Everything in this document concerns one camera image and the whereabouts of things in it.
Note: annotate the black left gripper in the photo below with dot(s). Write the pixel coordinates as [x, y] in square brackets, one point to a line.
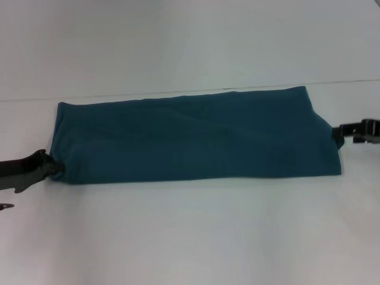
[23, 175]

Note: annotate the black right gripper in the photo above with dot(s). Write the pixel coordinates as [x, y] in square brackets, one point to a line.
[372, 132]

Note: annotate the teal t-shirt with FREE print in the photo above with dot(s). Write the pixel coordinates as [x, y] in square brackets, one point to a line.
[193, 136]

